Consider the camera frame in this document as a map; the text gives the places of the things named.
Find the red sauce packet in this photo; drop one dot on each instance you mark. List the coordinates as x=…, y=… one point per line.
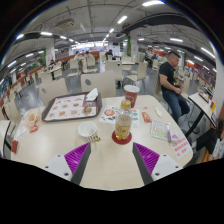
x=146, y=117

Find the ceiling lights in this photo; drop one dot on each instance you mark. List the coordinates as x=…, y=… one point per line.
x=46, y=33

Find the brown food tray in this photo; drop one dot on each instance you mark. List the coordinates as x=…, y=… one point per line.
x=66, y=108

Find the ceiling air conditioner unit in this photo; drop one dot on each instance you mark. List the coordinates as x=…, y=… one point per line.
x=65, y=23

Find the clear bottle with yellow cap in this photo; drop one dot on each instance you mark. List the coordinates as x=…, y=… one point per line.
x=123, y=125

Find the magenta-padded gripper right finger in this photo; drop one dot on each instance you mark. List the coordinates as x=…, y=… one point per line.
x=146, y=158

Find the white notice with red text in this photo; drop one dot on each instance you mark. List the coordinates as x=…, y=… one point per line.
x=181, y=148

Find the red paper cup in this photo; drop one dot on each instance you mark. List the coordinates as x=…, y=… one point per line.
x=131, y=95

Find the person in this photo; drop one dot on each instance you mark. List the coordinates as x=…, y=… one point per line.
x=78, y=55
x=109, y=54
x=213, y=143
x=170, y=80
x=88, y=55

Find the white table with dark edge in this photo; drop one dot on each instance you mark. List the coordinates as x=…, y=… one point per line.
x=200, y=103
x=4, y=136

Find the clear plastic packet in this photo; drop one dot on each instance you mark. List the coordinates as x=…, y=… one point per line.
x=160, y=130

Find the flat round red coaster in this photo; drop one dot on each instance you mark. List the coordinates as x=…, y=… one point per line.
x=116, y=140

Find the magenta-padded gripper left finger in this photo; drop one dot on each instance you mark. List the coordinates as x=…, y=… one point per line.
x=77, y=158

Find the beige canteen chairs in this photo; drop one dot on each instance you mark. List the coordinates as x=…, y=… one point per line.
x=100, y=83

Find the white crumpled napkin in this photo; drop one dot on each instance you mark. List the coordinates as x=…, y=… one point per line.
x=92, y=95

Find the colourful printed leaflet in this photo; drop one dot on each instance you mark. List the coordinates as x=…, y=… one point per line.
x=108, y=115

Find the small white crumpled wrapper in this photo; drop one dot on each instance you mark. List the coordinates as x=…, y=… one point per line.
x=158, y=112

